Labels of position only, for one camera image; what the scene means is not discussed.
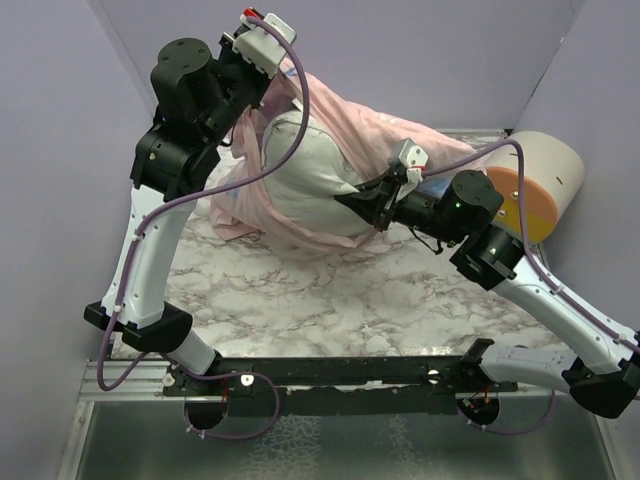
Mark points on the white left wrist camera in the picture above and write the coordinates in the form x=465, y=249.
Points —
x=258, y=47

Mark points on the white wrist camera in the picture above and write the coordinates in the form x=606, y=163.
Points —
x=258, y=47
x=407, y=163

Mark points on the white pillow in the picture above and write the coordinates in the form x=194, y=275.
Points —
x=305, y=187

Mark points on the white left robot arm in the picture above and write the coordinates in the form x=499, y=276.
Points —
x=200, y=98

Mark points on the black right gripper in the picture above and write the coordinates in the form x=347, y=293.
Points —
x=375, y=206

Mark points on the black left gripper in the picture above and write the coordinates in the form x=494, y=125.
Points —
x=226, y=52

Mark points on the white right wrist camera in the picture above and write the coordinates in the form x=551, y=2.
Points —
x=407, y=163

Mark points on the pink snowflake pillowcase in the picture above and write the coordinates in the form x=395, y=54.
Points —
x=365, y=137

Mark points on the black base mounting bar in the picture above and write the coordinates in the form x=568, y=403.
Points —
x=331, y=386

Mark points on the beige orange yellow cylinder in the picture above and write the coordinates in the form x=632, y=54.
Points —
x=554, y=173

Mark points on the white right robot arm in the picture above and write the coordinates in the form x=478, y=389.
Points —
x=599, y=368

